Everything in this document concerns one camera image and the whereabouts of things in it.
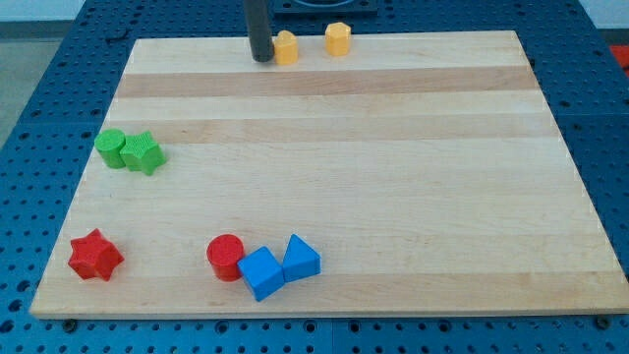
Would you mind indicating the red star block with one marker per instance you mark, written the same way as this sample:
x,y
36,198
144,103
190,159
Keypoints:
x,y
94,256

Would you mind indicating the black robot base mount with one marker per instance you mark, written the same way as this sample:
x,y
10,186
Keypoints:
x,y
323,7

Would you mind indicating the wooden board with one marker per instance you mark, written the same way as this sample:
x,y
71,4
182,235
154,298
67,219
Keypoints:
x,y
426,169

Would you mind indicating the red cylinder block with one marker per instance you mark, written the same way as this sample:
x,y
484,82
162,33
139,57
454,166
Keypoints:
x,y
223,253

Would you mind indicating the blue cube block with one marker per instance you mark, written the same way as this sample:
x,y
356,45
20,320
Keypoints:
x,y
262,273

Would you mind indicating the yellow hexagon block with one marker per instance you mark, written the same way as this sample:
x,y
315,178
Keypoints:
x,y
337,39

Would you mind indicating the green cylinder block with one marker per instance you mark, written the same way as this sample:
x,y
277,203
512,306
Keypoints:
x,y
109,144

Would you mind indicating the green star block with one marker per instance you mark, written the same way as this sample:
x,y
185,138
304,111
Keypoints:
x,y
143,153

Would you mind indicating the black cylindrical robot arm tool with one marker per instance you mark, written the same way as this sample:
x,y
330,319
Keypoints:
x,y
259,30

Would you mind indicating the blue triangle block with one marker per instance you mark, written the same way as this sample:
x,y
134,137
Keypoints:
x,y
300,260

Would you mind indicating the yellow pentagon block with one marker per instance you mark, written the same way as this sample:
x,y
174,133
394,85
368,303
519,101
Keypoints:
x,y
286,48

